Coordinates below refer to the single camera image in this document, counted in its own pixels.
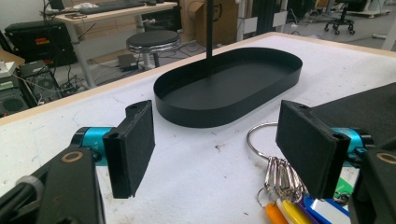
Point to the wooden table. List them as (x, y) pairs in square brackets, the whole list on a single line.
[(31, 111)]

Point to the cardboard box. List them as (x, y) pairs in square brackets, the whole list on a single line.
[(224, 21)]

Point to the black oval tray with hanger stand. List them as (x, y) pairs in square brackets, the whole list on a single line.
[(230, 90)]

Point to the black round stool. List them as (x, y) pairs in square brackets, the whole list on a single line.
[(152, 39)]

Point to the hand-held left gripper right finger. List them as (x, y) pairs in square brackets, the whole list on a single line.
[(308, 149)]

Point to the white table mat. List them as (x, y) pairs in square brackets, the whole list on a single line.
[(202, 174)]

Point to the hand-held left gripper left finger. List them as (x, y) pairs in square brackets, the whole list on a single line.
[(130, 149)]

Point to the wooden desk with white legs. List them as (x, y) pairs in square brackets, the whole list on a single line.
[(124, 12)]

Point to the black office chair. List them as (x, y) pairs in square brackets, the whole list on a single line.
[(341, 21)]

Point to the black equipment case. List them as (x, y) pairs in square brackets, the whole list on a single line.
[(37, 51)]

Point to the black computer tower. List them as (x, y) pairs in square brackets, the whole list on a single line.
[(12, 102), (40, 81)]

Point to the black keyboard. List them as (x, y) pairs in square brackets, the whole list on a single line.
[(109, 6)]

